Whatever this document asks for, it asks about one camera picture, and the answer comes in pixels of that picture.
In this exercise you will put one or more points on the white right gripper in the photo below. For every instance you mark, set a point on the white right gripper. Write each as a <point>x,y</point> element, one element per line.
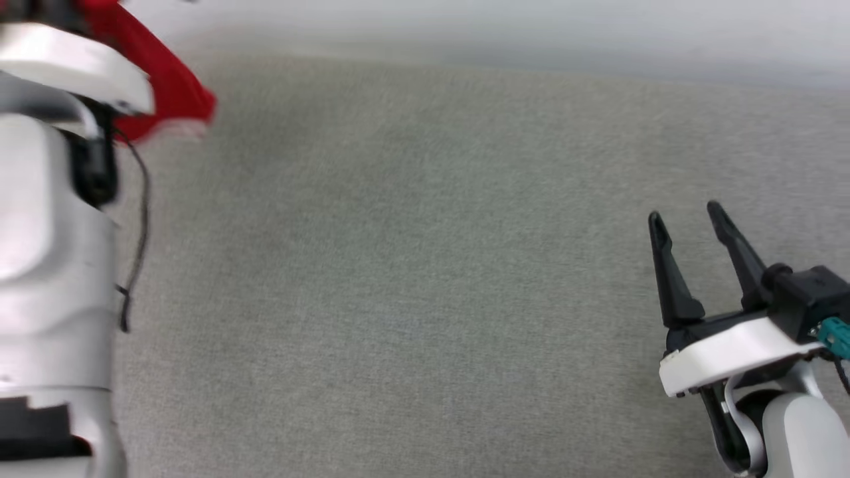
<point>724,355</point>

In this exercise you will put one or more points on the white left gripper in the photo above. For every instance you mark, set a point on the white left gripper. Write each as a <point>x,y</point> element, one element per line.
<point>73,63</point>

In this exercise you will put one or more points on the red and white garment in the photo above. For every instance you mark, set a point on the red and white garment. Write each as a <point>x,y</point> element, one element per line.
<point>169,79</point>

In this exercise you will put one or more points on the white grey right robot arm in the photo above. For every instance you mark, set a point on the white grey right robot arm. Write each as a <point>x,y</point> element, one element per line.
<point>803,431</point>

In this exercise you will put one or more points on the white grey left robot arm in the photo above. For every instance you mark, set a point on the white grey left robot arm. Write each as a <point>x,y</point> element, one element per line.
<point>46,279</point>

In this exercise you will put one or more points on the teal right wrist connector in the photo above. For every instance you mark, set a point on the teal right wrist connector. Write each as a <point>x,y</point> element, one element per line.
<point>837,335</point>

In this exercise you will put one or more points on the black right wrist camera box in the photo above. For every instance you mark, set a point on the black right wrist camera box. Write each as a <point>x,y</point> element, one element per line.
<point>807,299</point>

